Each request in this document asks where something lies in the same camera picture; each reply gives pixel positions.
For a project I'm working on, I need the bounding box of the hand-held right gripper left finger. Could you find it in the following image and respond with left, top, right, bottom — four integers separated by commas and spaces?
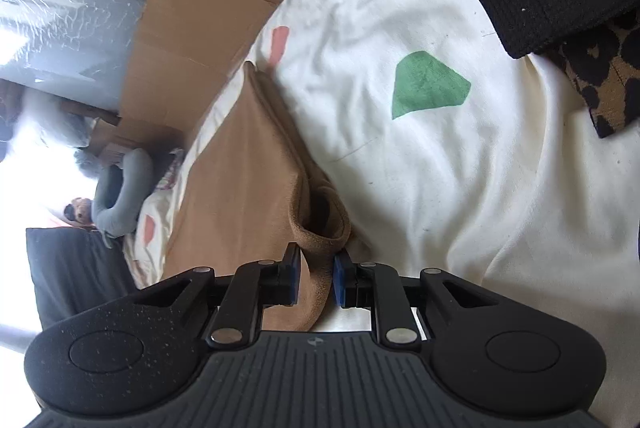
135, 242, 302, 350

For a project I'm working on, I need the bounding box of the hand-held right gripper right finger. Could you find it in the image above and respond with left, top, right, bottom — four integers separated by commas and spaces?
334, 252, 501, 350

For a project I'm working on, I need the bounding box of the brown printed t-shirt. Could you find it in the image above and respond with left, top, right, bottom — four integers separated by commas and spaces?
165, 61, 373, 333

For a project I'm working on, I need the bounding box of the cream bear print bedsheet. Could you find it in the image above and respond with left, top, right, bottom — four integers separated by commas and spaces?
122, 0, 640, 359

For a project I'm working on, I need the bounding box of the colourful patterned cloth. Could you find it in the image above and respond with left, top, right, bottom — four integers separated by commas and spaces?
157, 148, 186, 191

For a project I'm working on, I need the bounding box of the grey neck pillow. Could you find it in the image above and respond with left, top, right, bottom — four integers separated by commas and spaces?
92, 148, 153, 239

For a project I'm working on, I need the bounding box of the dark grey pillow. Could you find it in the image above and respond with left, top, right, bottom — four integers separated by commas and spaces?
25, 227, 138, 331

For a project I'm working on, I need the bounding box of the small teddy bear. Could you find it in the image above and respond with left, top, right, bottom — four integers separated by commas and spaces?
64, 197, 96, 226

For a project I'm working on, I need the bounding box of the flattened cardboard sheet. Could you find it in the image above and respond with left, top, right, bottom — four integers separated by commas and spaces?
87, 0, 361, 159

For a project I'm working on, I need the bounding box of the white pillow in plastic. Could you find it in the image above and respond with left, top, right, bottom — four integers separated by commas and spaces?
15, 88, 103, 166

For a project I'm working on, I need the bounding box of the leopard print cloth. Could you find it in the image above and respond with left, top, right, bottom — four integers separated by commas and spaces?
545, 13, 640, 139

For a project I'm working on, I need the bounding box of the grey film-wrapped refrigerator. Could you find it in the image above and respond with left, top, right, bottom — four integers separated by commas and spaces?
0, 0, 171, 114

